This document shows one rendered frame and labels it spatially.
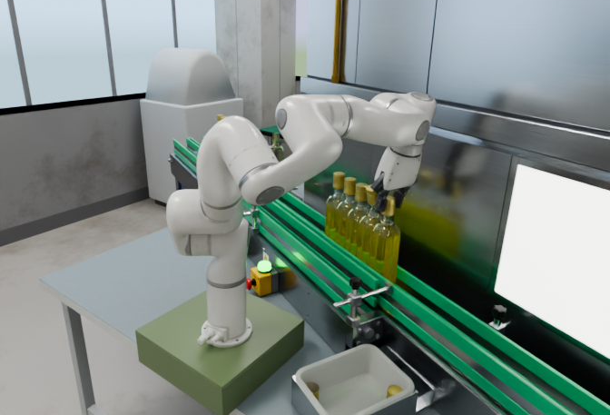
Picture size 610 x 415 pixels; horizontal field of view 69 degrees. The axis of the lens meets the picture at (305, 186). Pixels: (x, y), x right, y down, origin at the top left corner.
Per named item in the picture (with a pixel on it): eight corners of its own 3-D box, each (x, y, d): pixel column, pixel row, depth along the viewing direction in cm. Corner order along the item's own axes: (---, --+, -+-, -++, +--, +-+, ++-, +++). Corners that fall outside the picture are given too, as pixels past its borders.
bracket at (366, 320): (383, 340, 115) (385, 316, 113) (353, 351, 110) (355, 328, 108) (375, 331, 118) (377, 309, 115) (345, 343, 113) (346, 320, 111)
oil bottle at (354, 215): (369, 276, 132) (374, 209, 125) (353, 281, 129) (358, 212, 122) (358, 268, 136) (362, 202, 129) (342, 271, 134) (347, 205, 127)
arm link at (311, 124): (299, 143, 96) (333, 198, 90) (209, 152, 83) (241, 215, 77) (333, 84, 86) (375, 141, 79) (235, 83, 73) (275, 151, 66)
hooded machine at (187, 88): (205, 184, 472) (198, 46, 426) (248, 197, 440) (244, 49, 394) (149, 203, 418) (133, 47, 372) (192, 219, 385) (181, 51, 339)
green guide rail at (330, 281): (353, 314, 113) (355, 287, 111) (349, 315, 113) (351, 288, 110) (175, 152, 256) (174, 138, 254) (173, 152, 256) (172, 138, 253)
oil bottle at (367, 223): (381, 285, 127) (388, 216, 120) (366, 291, 125) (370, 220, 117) (369, 276, 132) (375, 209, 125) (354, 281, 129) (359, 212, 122)
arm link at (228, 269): (250, 288, 104) (250, 224, 98) (191, 289, 102) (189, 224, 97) (250, 266, 113) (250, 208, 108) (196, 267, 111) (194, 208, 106)
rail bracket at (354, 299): (390, 314, 113) (395, 271, 109) (335, 334, 106) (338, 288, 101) (383, 308, 116) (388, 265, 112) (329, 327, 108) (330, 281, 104)
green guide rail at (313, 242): (376, 306, 117) (378, 280, 114) (373, 307, 116) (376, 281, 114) (188, 151, 260) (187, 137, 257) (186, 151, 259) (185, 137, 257)
